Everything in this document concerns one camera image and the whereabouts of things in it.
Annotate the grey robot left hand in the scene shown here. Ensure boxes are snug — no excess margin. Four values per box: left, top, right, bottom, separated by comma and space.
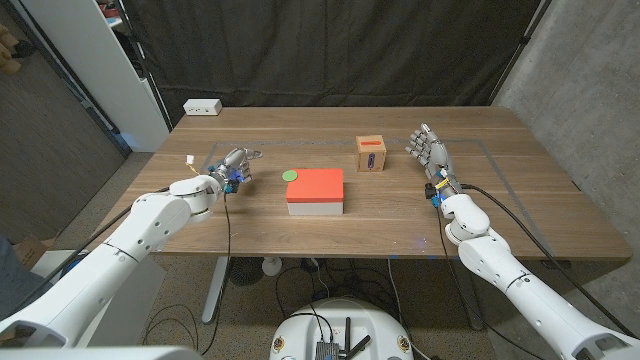
207, 147, 264, 195

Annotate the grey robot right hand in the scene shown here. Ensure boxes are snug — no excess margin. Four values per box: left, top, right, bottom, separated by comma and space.
404, 122, 464, 202

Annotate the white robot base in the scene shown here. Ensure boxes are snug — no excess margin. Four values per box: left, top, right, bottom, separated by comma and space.
269, 298, 415, 360

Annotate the white power outlet box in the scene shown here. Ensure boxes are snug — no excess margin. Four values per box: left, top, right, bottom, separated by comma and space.
182, 98, 223, 117

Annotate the wooden slotted box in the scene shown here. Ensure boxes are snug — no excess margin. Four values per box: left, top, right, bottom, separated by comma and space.
355, 134, 388, 173

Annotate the red block with white base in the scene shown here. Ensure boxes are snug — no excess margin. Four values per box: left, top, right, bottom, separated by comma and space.
285, 168, 346, 217

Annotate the black electronics box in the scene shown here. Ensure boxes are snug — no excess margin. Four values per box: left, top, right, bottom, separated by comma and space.
314, 341, 341, 360

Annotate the brown cardboard box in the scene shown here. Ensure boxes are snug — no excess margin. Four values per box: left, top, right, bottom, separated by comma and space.
14, 234, 51, 269

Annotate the black round fan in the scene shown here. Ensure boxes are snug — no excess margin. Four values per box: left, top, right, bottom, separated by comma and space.
228, 257, 265, 287

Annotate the white round stand foot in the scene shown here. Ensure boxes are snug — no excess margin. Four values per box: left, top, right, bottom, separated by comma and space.
261, 256, 283, 278

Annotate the white table leg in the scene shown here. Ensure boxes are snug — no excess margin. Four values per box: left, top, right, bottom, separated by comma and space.
201, 256, 232, 325

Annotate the black backdrop stand pole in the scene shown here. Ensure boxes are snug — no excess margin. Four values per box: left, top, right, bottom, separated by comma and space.
487, 0, 554, 106
114, 0, 174, 132

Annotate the grey table leg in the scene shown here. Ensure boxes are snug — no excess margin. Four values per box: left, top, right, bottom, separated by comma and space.
449, 258, 485, 331

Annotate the black backdrop curtain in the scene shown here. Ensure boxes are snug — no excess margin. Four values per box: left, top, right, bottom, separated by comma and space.
122, 0, 544, 126

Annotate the white cabinet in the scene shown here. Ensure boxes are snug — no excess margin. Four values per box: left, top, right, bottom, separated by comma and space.
19, 0, 171, 153

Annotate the white robot torso shell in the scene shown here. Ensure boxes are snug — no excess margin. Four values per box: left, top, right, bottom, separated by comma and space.
0, 345, 204, 360

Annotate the person in blue jeans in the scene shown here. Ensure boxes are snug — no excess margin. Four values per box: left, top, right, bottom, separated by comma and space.
0, 237, 51, 321

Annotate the wooden blocks stack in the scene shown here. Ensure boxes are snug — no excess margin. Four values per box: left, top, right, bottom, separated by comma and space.
0, 23, 22, 76

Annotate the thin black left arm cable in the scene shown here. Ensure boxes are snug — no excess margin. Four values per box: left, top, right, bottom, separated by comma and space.
198, 192, 234, 357

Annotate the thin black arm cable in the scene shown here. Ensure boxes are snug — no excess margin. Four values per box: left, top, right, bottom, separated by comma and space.
198, 192, 234, 357
435, 203, 547, 360

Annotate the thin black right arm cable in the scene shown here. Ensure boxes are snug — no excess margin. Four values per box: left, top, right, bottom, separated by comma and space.
435, 203, 547, 360

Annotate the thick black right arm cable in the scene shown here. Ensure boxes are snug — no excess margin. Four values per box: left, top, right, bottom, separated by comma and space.
459, 183, 639, 339

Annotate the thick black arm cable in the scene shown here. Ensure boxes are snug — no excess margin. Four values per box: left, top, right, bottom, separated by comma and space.
459, 183, 639, 339
0, 185, 171, 321

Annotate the black floor cable bundle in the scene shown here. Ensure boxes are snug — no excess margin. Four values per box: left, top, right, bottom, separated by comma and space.
274, 257, 401, 326

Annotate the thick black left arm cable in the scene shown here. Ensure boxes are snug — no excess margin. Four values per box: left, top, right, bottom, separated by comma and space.
0, 185, 171, 321

